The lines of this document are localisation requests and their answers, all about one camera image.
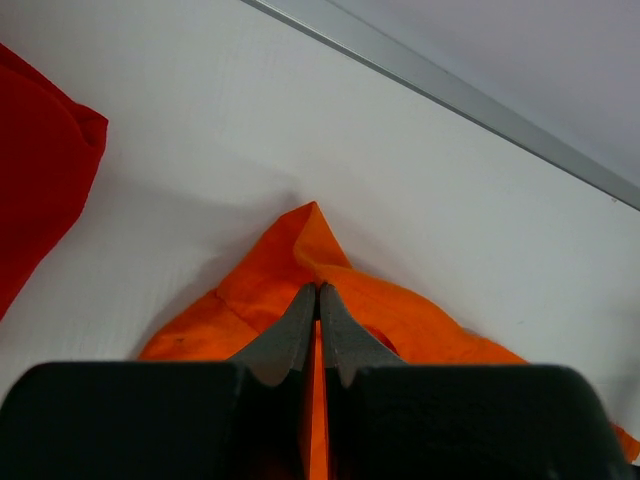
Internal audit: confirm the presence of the red folded t shirt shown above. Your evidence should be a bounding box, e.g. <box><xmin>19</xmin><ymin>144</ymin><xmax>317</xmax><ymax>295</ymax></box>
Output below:
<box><xmin>1</xmin><ymin>47</ymin><xmax>108</xmax><ymax>311</ymax></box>

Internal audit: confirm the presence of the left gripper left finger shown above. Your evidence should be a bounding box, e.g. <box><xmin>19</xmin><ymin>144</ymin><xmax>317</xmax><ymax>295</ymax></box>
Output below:
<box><xmin>1</xmin><ymin>284</ymin><xmax>316</xmax><ymax>479</ymax></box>

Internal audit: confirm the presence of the orange t shirt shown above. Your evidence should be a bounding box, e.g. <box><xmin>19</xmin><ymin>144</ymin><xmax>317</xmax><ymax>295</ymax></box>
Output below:
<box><xmin>137</xmin><ymin>200</ymin><xmax>640</xmax><ymax>480</ymax></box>

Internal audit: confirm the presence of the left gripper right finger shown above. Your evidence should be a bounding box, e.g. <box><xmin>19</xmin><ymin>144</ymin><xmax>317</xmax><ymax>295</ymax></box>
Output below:
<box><xmin>319</xmin><ymin>284</ymin><xmax>633</xmax><ymax>479</ymax></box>

